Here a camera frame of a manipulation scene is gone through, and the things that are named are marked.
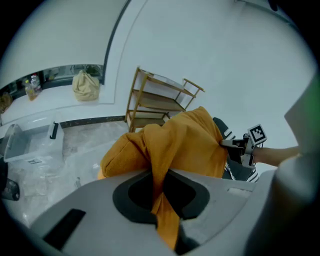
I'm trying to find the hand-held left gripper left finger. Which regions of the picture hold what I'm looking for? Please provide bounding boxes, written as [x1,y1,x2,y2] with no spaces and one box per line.
[30,169,176,256]

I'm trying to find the magazine with printed cover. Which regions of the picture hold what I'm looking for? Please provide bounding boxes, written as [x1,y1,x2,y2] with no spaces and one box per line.
[149,72,185,90]

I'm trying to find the plastic bottle with yellow liquid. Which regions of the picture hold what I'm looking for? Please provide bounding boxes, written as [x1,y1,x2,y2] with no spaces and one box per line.
[24,73,42,102]

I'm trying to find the orange rectangular pillow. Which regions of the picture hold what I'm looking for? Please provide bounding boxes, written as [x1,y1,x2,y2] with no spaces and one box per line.
[97,105,230,251]

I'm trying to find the wooden shelf rack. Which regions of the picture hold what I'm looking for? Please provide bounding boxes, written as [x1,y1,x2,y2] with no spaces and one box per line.
[124,65,206,134]

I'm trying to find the beige cloth bag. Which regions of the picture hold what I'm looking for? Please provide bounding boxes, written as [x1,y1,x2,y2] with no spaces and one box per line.
[72,69,101,102]

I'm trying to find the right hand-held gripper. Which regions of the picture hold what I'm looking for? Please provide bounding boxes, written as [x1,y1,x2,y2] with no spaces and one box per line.
[219,123,269,168]

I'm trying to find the sofa with black white cover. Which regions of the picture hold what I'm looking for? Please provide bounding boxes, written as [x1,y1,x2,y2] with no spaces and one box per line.
[212,116,261,184]

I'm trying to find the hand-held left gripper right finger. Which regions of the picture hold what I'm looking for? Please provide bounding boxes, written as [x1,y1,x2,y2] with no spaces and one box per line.
[163,168,275,256]

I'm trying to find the person's right forearm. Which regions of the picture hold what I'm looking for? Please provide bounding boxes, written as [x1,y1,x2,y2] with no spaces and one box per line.
[253,145,302,168]

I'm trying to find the brown net bag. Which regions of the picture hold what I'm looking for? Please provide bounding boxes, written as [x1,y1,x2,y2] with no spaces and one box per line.
[0,92,14,114]

